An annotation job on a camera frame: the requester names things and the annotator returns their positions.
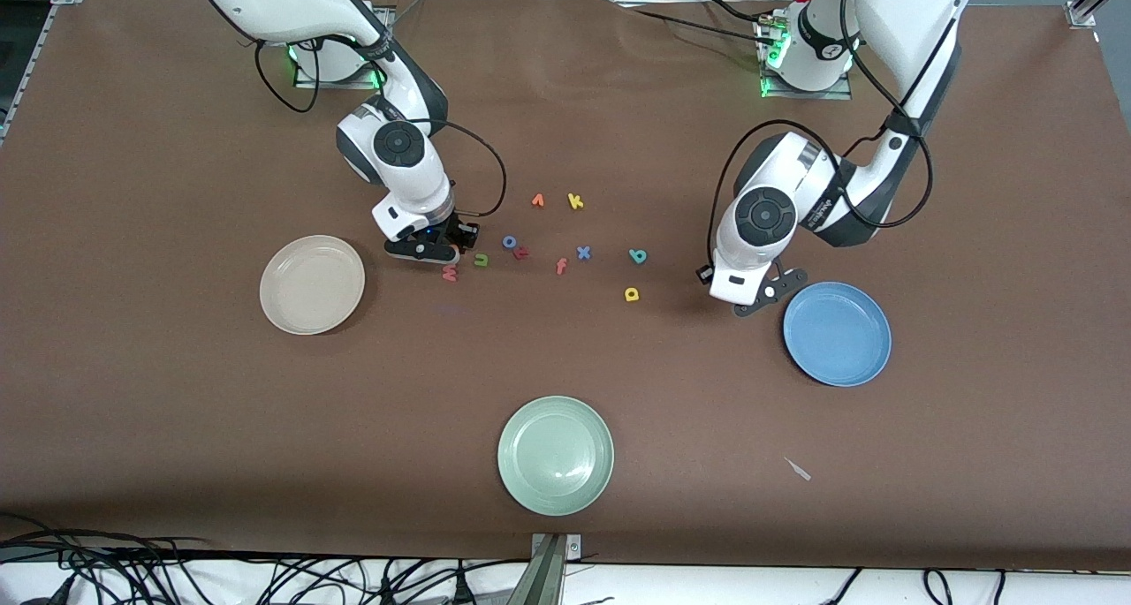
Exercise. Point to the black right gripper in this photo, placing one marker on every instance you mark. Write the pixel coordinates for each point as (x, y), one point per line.
(462, 231)

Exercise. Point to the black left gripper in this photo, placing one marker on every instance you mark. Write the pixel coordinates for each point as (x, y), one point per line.
(702, 269)

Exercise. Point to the pink foam letter w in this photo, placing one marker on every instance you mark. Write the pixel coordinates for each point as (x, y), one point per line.
(450, 272)

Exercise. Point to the teal foam letter b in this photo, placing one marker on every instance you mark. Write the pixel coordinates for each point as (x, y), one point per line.
(638, 255)

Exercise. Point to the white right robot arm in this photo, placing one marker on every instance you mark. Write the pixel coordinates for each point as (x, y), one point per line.
(415, 181)

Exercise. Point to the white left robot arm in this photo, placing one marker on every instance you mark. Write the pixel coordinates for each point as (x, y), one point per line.
(910, 22)

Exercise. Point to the blue plate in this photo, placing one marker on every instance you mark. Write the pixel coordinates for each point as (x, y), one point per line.
(837, 333)

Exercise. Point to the brown table cover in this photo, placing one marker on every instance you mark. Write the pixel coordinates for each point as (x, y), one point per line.
(565, 349)

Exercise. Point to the beige plate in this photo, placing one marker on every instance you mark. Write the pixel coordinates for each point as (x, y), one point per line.
(312, 284)

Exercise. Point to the small white paper scrap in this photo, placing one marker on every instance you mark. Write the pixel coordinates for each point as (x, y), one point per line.
(798, 469)

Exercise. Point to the green plate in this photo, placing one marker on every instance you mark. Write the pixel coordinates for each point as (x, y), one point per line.
(555, 456)

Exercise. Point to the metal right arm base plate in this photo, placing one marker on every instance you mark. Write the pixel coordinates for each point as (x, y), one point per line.
(340, 85)

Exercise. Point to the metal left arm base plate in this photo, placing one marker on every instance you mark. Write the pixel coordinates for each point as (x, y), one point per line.
(808, 94)

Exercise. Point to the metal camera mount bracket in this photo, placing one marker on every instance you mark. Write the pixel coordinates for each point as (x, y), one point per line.
(548, 578)

